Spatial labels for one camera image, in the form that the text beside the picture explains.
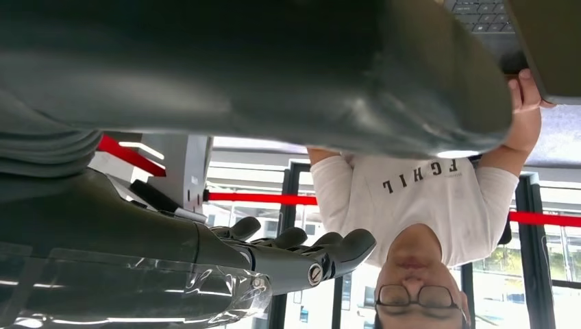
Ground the person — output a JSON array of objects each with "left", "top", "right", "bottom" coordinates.
[{"left": 308, "top": 68, "right": 557, "bottom": 329}]

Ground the grey laptop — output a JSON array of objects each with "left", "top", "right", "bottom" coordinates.
[{"left": 442, "top": 0, "right": 581, "bottom": 106}]

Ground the grey kiosk stand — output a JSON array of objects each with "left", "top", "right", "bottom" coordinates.
[{"left": 136, "top": 132, "right": 214, "bottom": 215}]

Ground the red barrier strip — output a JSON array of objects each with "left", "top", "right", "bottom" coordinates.
[{"left": 96, "top": 134, "right": 581, "bottom": 228}]

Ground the black rod with white tip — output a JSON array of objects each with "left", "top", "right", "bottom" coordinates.
[{"left": 130, "top": 179, "right": 209, "bottom": 224}]

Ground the black window frame post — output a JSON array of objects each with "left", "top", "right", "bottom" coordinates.
[
  {"left": 515, "top": 174, "right": 557, "bottom": 329},
  {"left": 267, "top": 161, "right": 314, "bottom": 329}
]

